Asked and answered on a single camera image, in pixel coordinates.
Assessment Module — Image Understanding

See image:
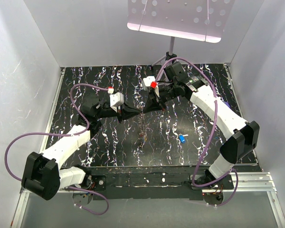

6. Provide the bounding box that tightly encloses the round metal keyring disc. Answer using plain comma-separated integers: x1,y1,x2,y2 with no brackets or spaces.
138,113,147,141

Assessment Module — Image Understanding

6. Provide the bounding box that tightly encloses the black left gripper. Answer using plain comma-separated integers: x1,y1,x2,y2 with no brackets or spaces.
95,99,143,124

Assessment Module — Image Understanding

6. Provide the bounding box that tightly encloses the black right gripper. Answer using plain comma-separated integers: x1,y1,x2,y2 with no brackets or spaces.
142,82,178,114

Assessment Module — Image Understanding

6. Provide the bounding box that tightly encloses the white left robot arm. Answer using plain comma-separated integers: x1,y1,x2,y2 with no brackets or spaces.
21,92,142,200

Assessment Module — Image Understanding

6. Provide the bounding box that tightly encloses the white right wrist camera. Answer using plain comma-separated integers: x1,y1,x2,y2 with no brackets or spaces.
142,76,160,97

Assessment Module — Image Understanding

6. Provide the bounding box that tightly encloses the aluminium frame rail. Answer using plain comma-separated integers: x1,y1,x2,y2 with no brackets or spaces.
11,172,285,228

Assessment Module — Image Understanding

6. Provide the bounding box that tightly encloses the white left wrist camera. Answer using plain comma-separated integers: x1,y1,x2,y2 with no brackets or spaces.
107,86,124,113

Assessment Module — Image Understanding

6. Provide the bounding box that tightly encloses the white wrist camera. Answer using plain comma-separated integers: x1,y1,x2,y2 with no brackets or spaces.
142,76,160,97
107,86,124,113

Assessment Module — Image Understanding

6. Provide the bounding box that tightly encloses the lilac music stand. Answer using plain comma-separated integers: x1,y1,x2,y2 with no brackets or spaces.
127,0,235,67

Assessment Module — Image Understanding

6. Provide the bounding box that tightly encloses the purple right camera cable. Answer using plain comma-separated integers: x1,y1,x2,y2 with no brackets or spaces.
155,57,240,207

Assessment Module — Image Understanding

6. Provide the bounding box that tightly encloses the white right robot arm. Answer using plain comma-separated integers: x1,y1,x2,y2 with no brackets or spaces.
142,61,260,189

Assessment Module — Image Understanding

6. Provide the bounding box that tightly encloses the blue tagged key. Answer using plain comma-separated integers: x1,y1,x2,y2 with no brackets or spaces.
178,134,188,143

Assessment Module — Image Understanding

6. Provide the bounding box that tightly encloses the black front mounting bar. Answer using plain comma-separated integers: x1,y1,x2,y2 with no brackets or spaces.
80,165,236,201

